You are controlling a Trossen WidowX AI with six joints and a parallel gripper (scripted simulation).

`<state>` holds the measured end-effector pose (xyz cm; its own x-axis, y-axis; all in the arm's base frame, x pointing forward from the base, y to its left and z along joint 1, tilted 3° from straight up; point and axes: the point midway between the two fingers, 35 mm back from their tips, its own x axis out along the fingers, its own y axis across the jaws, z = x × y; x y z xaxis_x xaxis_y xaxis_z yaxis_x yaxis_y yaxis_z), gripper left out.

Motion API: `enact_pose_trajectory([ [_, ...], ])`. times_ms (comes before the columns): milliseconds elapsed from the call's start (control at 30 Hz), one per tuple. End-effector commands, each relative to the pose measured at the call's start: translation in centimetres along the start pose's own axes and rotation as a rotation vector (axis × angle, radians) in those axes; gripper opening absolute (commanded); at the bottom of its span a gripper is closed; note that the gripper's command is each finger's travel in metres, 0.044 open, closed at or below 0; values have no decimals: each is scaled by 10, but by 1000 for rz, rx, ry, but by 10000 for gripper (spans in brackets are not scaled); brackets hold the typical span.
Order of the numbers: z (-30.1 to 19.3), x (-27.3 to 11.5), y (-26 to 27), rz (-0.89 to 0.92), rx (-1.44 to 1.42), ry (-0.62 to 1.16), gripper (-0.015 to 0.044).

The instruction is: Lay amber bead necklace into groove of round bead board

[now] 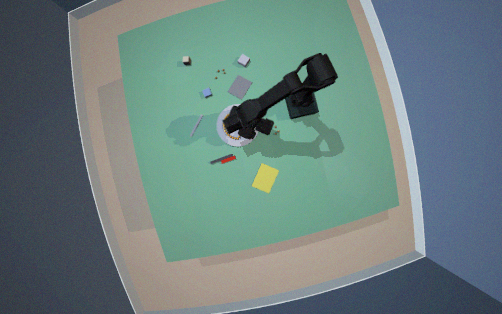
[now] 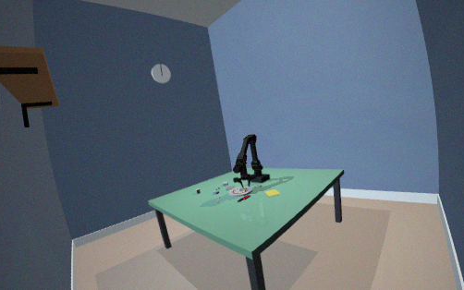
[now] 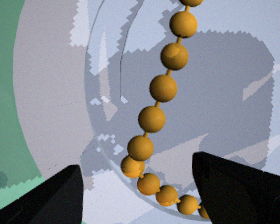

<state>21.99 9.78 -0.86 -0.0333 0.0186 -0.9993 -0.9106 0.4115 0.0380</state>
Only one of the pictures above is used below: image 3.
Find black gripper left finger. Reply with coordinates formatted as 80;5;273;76
0;164;84;224

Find pale grey round board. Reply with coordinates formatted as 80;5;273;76
12;0;280;224

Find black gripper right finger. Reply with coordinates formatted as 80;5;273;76
192;152;280;224

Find amber bead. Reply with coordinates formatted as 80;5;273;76
120;155;145;177
199;201;209;220
169;11;199;39
180;0;203;8
156;185;177;206
177;194;197;214
160;43;188;71
139;105;167;133
149;75;177;103
137;173;160;196
128;135;155;161

